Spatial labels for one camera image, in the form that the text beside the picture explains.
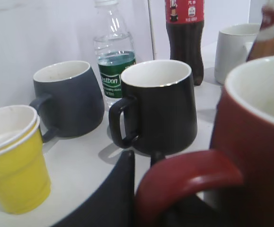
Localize yellow paper cup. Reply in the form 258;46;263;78
0;105;51;214

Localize red ceramic mug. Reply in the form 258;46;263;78
135;56;274;227

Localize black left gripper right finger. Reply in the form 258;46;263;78
150;151;165;166

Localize cola bottle red label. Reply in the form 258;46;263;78
165;0;204;86

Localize white ceramic mug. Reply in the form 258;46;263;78
214;23;260;84

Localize black ceramic mug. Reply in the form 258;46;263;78
108;60;197;155

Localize grey ceramic mug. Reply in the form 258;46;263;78
30;61;105;143

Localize brown coffee drink bottle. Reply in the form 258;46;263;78
246;0;274;61

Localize clear water bottle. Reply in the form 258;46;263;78
94;0;136;107

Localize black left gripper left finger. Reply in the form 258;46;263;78
54;150;135;227

